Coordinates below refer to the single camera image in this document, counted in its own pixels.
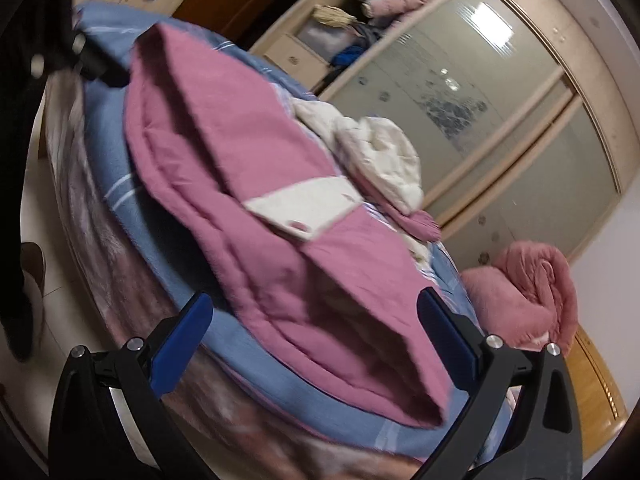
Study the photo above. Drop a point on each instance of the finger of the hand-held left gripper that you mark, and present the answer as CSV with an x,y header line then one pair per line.
x,y
100,67

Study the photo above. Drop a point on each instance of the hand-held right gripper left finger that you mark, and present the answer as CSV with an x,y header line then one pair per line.
x,y
182,340

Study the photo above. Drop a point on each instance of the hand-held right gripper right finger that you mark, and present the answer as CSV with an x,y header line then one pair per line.
x,y
445,332

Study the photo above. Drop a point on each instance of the pink and white hooded jacket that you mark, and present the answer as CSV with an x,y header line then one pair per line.
x,y
240,160

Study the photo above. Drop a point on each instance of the grey folded clothes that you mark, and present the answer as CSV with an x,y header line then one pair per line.
x,y
370,32

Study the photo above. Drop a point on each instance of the rolled pink quilt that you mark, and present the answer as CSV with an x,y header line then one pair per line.
x,y
525,290

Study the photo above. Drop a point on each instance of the pink patterned bed cover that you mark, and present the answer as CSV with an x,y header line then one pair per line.
x,y
100,260

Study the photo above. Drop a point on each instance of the blue plaid bed sheet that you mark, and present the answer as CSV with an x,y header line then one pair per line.
x,y
320,405

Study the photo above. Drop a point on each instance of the wooden headboard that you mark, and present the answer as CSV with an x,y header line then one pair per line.
x,y
595,390

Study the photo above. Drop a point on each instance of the beige wardrobe drawer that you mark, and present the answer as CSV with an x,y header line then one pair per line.
x,y
295,57

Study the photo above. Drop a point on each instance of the frosted sliding wardrobe door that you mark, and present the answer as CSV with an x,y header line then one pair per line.
x,y
550,185

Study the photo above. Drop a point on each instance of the clear plastic storage box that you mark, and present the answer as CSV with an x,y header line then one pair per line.
x,y
320,35

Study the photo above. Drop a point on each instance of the beige crumpled cloth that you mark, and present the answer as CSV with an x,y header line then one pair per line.
x,y
332,15

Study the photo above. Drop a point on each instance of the blue crumpled cloth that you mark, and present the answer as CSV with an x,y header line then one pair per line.
x,y
350,55

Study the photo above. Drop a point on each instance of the frosted sliding door flower print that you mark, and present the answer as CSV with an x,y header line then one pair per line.
x,y
450,70

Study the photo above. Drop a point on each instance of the beige wardrobe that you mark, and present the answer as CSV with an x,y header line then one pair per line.
x,y
595,85

